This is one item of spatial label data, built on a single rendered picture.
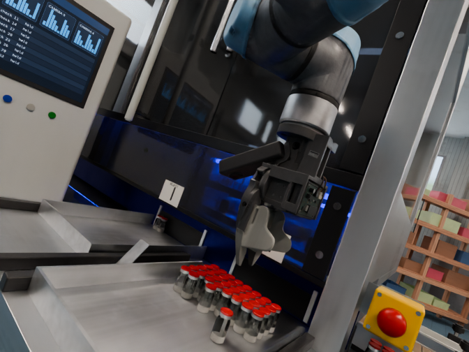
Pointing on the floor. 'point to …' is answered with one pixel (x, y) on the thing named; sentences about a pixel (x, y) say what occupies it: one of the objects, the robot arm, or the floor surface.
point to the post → (386, 174)
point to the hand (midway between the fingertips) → (243, 253)
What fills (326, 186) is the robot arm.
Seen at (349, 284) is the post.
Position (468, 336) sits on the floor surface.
